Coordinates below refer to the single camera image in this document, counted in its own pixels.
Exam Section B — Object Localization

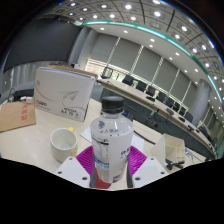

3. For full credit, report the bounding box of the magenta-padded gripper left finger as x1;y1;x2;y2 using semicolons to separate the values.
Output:
54;145;98;189

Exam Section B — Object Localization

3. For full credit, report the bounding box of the white open organizer box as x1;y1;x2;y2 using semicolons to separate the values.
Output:
150;133;186;172

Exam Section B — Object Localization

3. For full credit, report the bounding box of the white paper carton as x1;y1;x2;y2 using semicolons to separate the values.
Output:
33;65;97;123

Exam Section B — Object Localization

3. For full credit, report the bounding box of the group of black office chairs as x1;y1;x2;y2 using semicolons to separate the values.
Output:
121;73;214;141

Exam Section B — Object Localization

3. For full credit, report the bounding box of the group of ceiling lights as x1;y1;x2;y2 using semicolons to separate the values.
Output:
56;0;224;101

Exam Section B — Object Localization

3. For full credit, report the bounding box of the white cup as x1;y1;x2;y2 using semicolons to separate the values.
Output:
49;127;78;164

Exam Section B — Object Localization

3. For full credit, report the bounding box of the yellow packet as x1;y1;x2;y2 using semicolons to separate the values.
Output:
68;126;79;158

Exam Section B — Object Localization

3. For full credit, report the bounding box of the brown paper envelope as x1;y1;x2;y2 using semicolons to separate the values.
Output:
0;100;37;133

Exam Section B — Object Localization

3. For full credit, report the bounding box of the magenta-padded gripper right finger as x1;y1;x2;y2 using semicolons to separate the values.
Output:
126;145;168;189

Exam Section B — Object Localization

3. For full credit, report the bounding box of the clear black-capped drink bottle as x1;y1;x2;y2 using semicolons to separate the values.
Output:
90;96;135;184

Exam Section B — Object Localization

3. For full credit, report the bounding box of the long curved conference desk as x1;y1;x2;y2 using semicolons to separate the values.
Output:
96;78;218;158

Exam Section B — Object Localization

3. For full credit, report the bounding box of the flat black device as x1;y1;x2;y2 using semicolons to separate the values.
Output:
12;87;35;101

